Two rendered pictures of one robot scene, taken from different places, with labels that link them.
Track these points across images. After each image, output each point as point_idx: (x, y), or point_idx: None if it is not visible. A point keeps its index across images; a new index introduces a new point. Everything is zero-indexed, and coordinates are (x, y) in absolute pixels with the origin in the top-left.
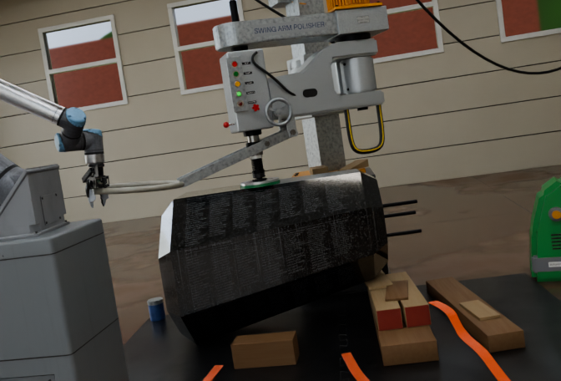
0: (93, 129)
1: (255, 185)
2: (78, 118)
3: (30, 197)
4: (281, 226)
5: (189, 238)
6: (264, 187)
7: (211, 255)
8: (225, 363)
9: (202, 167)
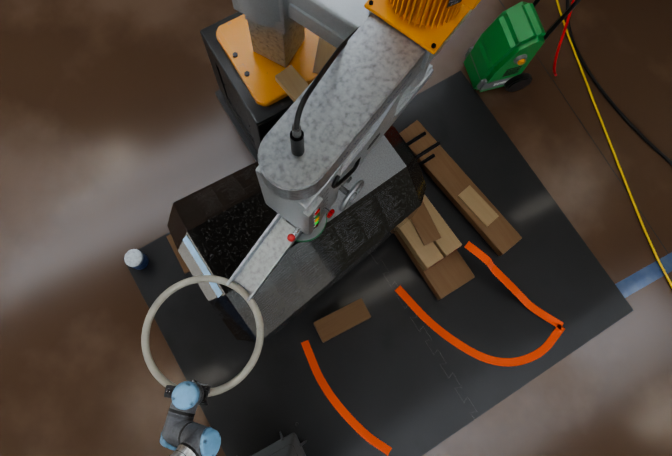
0: (194, 401)
1: (312, 239)
2: (217, 445)
3: None
4: (352, 262)
5: (270, 321)
6: None
7: (293, 314)
8: (305, 334)
9: (249, 256)
